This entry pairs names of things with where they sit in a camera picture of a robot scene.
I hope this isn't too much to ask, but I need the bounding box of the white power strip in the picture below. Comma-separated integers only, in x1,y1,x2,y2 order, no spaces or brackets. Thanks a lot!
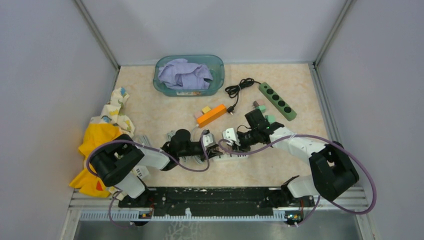
132,165,150,180
211,152,249,162

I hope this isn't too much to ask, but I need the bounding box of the green power strip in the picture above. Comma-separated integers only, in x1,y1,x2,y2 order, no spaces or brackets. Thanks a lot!
258,82,297,122

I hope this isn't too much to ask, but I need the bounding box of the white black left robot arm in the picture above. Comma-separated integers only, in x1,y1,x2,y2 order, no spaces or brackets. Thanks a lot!
86,129,222,207

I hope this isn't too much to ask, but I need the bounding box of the black coiled cable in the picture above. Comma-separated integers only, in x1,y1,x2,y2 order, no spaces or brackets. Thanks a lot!
224,77,263,116

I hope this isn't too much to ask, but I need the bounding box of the purple cloth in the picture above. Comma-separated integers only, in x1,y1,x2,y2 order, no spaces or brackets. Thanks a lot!
157,58,214,90

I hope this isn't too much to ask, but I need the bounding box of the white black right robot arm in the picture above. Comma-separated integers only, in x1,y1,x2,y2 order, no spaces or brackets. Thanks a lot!
223,109,359,206

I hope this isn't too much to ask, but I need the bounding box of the teal plastic basin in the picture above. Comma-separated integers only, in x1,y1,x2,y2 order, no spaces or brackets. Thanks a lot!
152,54,225,97

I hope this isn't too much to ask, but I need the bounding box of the light green usb plug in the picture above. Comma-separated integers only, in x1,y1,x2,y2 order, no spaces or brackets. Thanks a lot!
264,115,276,124

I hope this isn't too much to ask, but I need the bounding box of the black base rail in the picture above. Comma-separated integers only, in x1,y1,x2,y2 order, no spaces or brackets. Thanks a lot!
118,187,315,222

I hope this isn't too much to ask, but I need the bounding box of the pink usb plug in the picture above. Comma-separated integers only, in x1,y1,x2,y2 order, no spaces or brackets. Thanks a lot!
253,99,265,108

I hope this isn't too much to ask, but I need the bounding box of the yellow patterned cloth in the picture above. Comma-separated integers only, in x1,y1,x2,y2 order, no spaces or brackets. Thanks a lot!
69,87,136,198

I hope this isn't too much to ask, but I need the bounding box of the orange power strip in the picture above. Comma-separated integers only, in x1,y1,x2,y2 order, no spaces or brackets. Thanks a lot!
196,104,227,128

